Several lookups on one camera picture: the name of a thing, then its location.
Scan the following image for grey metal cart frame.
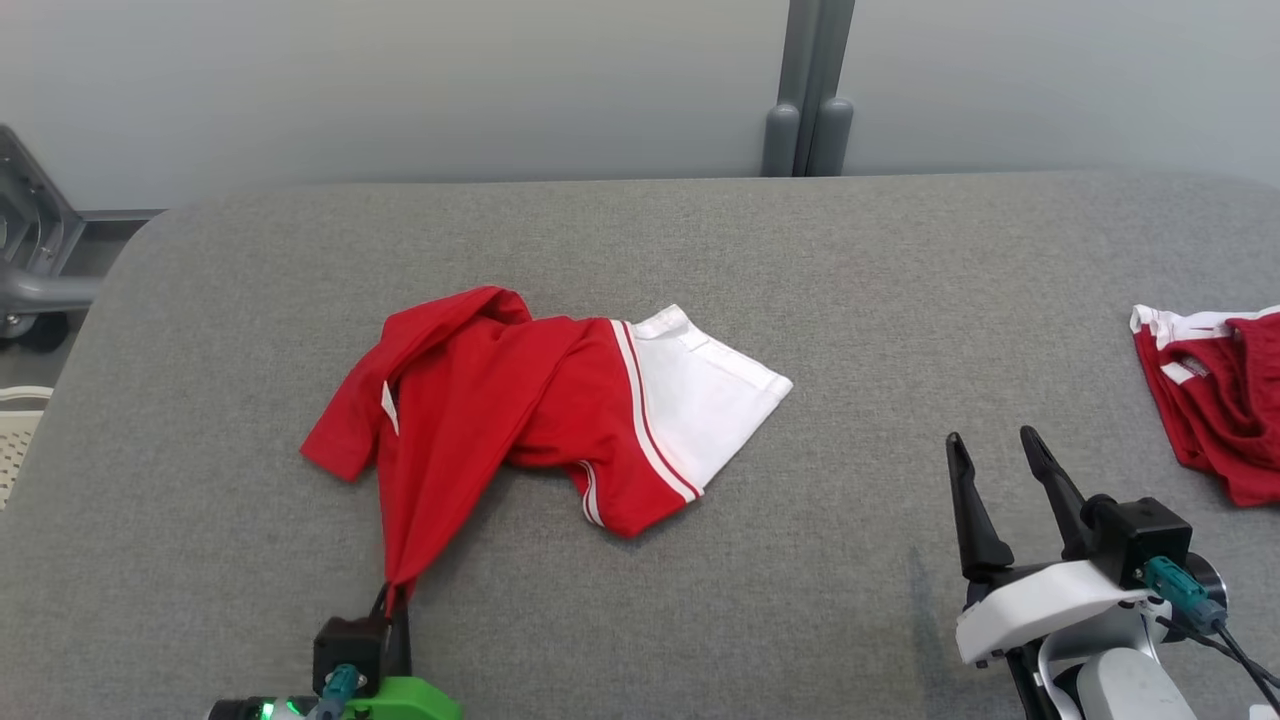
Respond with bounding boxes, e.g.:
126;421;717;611
0;123;166;351

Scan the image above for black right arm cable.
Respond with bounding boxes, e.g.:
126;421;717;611
1160;615;1280;691

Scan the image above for grey partition post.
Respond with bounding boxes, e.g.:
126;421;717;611
762;0;857;178

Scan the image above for teal camera connector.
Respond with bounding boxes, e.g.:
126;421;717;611
318;664;363;720
1140;557;1228;636

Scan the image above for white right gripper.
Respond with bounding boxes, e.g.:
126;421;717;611
945;426;1151;666

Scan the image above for white perforated laundry basket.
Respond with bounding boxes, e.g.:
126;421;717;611
0;385;53;511

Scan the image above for teal left camera connector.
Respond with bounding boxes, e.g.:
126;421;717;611
318;664;363;720

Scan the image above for red shorts with white stripe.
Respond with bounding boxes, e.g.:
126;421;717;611
1130;303;1280;508

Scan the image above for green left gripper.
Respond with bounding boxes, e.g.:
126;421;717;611
340;585;463;720

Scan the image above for teal right camera connector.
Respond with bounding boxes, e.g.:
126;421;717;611
1140;557;1228;636

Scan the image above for black cart caster wheel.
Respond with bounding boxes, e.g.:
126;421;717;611
0;312;71;353

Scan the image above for red jersey with white sleeves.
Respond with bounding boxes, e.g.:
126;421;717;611
300;286;795;611

